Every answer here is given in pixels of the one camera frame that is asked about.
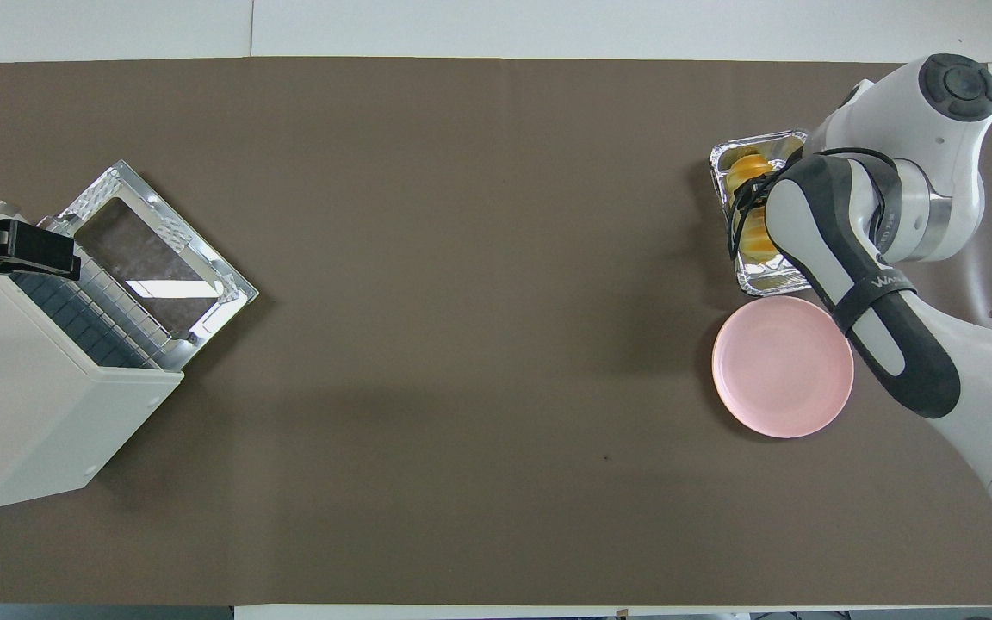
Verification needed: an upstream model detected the aluminium foil tray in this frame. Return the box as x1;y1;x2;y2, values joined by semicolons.
710;129;811;296

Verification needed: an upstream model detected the metal glass oven door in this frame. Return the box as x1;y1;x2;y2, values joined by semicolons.
53;159;260;345

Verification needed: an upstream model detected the cream toaster oven body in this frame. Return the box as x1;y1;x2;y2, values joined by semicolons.
0;181;185;512

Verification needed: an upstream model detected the brown table mat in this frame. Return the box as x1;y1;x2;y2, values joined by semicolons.
0;57;992;606

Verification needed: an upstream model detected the pink round plate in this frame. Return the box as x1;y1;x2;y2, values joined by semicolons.
711;295;855;439

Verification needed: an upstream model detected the oven wire rack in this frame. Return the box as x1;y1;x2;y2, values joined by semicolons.
9;220;183;369

